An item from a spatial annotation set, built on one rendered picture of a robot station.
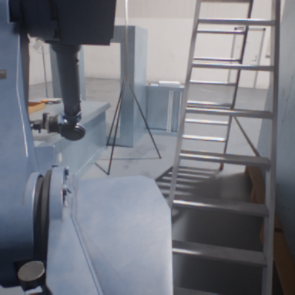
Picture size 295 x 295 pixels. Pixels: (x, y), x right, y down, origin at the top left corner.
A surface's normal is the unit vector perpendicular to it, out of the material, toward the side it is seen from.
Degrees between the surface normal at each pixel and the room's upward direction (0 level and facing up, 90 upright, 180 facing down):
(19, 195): 34
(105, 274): 45
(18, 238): 64
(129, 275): 16
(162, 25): 90
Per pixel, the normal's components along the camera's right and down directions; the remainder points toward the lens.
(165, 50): -0.23, 0.34
